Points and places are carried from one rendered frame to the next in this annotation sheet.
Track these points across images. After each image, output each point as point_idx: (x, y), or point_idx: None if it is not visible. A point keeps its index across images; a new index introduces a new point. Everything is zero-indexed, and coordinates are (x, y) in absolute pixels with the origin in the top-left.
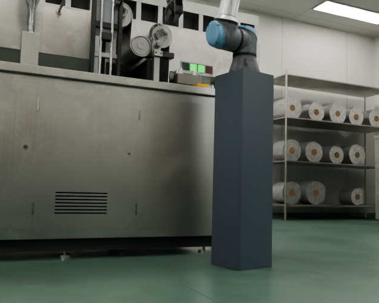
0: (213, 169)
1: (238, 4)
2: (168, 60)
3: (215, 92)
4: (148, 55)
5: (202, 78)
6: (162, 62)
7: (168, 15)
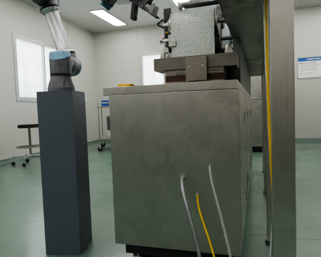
0: (88, 168)
1: (54, 43)
2: (174, 48)
3: (85, 106)
4: (214, 31)
5: (242, 12)
6: (193, 44)
7: (151, 15)
